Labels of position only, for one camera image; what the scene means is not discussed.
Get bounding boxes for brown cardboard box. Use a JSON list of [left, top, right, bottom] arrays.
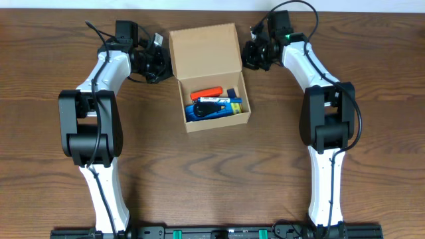
[[169, 23, 251, 133]]

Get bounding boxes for red stapler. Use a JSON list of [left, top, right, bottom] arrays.
[[190, 86, 223, 101]]

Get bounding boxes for yellow highlighter pen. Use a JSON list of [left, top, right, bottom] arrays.
[[227, 88, 242, 114]]

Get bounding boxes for blue whiteboard marker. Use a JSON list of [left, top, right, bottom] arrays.
[[197, 97, 242, 104]]

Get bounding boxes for blue plastic block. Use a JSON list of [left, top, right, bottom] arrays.
[[185, 104, 233, 122]]

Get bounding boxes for black correction tape dispenser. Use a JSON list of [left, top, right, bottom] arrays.
[[193, 102, 222, 118]]

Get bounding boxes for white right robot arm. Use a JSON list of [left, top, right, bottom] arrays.
[[242, 11, 358, 230]]

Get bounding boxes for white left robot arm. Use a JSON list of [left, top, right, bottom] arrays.
[[50, 20, 173, 238]]

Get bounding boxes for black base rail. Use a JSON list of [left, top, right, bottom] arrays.
[[50, 224, 383, 239]]

